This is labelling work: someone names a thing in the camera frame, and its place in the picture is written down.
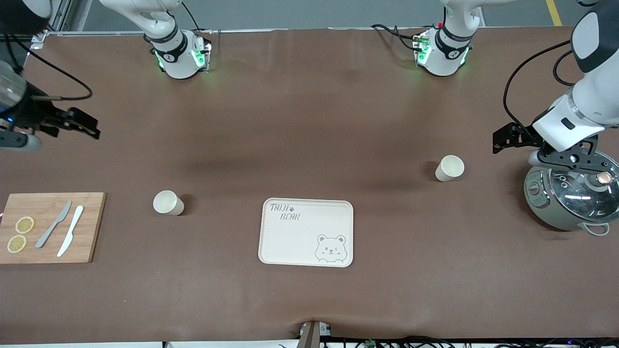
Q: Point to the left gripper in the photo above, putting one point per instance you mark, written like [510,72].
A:
[521,135]

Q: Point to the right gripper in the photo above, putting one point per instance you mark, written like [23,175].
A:
[30,114]

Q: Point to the white IKEA cup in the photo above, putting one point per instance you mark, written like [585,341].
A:
[168,203]
[449,169]

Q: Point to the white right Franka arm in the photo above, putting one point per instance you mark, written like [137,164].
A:
[169,48]

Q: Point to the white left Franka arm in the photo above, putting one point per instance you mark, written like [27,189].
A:
[595,92]

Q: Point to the grey pot with glass lid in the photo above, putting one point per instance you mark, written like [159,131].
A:
[544,208]

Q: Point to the glass pot lid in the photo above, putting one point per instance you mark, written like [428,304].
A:
[585,198]

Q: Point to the bamboo cutting board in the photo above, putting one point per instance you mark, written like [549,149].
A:
[87,217]

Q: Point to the grey plastic knife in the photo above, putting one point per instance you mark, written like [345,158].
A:
[53,224]

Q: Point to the white plastic knife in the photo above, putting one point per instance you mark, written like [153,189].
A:
[71,232]

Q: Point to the dried lemon slice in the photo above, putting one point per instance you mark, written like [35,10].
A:
[17,244]
[24,224]

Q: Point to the white bear print tray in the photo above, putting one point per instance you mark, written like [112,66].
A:
[304,237]

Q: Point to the aluminium frame profile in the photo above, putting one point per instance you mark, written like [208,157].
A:
[53,24]

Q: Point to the metal table edge bracket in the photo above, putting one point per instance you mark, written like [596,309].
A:
[312,336]

